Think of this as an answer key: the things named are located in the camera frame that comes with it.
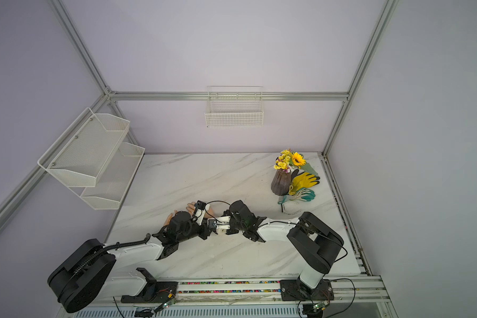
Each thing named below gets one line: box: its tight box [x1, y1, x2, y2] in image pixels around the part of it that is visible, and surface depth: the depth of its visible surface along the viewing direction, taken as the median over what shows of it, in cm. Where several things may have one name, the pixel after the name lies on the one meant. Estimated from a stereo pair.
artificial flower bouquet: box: [273, 148, 307, 173], surface depth 86 cm
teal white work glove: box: [277, 188, 317, 205], surface depth 101 cm
